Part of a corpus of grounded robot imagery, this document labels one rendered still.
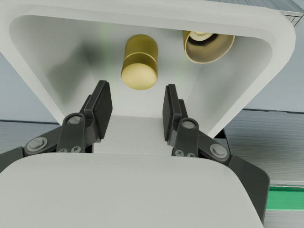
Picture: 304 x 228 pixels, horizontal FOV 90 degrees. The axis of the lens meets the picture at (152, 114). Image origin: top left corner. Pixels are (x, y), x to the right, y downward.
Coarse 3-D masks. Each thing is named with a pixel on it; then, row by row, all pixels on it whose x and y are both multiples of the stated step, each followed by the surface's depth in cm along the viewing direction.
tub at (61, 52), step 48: (0, 0) 7; (48, 0) 7; (96, 0) 7; (144, 0) 7; (192, 0) 7; (0, 48) 9; (48, 48) 11; (96, 48) 16; (240, 48) 12; (288, 48) 8; (48, 96) 12; (144, 96) 23; (192, 96) 22; (240, 96) 12; (96, 144) 24; (144, 144) 25
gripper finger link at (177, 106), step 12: (168, 84) 12; (168, 96) 11; (168, 108) 11; (180, 108) 11; (168, 120) 10; (168, 132) 11; (168, 144) 12; (204, 144) 9; (216, 144) 9; (216, 156) 8; (228, 156) 8
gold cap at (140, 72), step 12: (144, 36) 15; (132, 48) 14; (144, 48) 14; (156, 48) 16; (132, 60) 13; (144, 60) 13; (156, 60) 14; (132, 72) 13; (144, 72) 13; (156, 72) 14; (132, 84) 15; (144, 84) 15
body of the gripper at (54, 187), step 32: (32, 160) 6; (64, 160) 6; (96, 160) 6; (128, 160) 6; (160, 160) 6; (192, 160) 7; (0, 192) 5; (32, 192) 5; (64, 192) 5; (96, 192) 5; (128, 192) 5; (160, 192) 5; (192, 192) 5; (224, 192) 6; (0, 224) 4; (32, 224) 4; (64, 224) 4; (96, 224) 4; (128, 224) 4; (160, 224) 4; (192, 224) 5; (224, 224) 5; (256, 224) 5
